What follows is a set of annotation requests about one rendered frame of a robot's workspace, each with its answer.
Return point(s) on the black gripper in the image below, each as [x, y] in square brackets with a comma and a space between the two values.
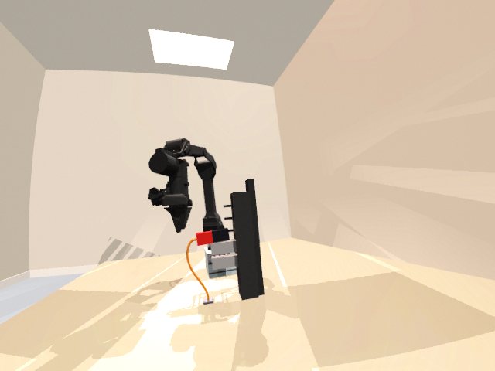
[178, 202]

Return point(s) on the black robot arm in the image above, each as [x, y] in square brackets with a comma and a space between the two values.
[165, 162]

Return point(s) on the red and black plug with orange cord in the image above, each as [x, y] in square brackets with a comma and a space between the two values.
[214, 236]

